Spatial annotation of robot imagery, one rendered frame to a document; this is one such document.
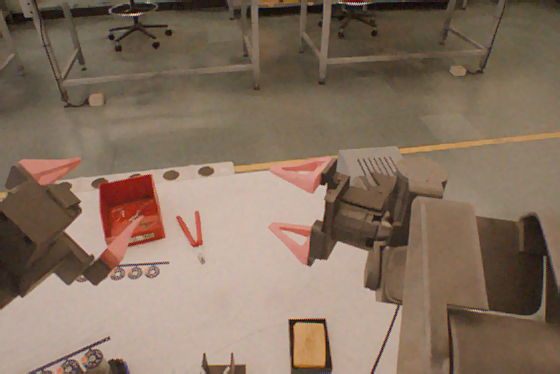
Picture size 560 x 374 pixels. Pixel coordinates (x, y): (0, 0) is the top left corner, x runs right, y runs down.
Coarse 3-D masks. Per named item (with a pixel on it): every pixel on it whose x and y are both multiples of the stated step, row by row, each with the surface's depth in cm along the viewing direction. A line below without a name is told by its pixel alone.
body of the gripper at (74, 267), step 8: (8, 192) 37; (64, 232) 38; (64, 240) 37; (72, 240) 39; (80, 248) 39; (72, 256) 38; (80, 256) 38; (88, 256) 38; (64, 264) 39; (72, 264) 39; (80, 264) 38; (88, 264) 38; (8, 272) 34; (56, 272) 41; (64, 272) 40; (72, 272) 40; (80, 272) 39; (8, 280) 34; (64, 280) 41; (72, 280) 40; (16, 288) 34; (16, 296) 35
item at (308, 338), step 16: (288, 320) 57; (304, 320) 57; (320, 320) 57; (288, 336) 56; (304, 336) 55; (320, 336) 55; (304, 352) 53; (320, 352) 53; (304, 368) 52; (320, 368) 51
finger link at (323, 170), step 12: (324, 156) 52; (276, 168) 53; (288, 168) 53; (300, 168) 53; (312, 168) 53; (324, 168) 49; (336, 168) 53; (288, 180) 51; (300, 180) 49; (312, 180) 47; (324, 180) 49; (336, 180) 51; (312, 192) 48; (324, 204) 54
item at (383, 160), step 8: (344, 152) 74; (352, 152) 74; (360, 152) 74; (368, 152) 74; (376, 152) 74; (384, 152) 74; (392, 152) 74; (344, 160) 72; (352, 160) 72; (360, 160) 72; (368, 160) 73; (376, 160) 72; (384, 160) 72; (392, 160) 72; (344, 168) 72; (352, 168) 70; (360, 168) 71; (368, 168) 71; (376, 168) 70; (384, 168) 71; (392, 168) 71; (352, 176) 69; (352, 184) 68
